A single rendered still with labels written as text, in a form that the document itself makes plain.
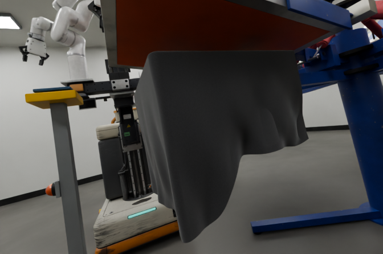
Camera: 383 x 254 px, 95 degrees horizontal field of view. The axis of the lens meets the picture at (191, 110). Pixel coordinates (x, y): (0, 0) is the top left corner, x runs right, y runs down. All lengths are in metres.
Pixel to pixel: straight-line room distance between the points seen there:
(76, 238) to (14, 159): 4.06
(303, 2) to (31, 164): 4.64
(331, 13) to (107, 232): 1.56
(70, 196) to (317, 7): 0.97
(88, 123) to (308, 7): 4.26
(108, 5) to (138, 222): 1.26
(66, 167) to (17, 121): 4.08
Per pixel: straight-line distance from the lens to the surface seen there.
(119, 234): 1.46
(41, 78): 4.83
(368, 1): 0.91
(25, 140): 4.70
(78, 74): 1.21
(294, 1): 0.65
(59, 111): 0.73
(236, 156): 0.49
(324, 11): 0.75
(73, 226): 0.76
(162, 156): 0.52
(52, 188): 0.74
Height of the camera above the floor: 0.77
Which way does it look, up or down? 5 degrees up
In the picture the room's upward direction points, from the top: 11 degrees counter-clockwise
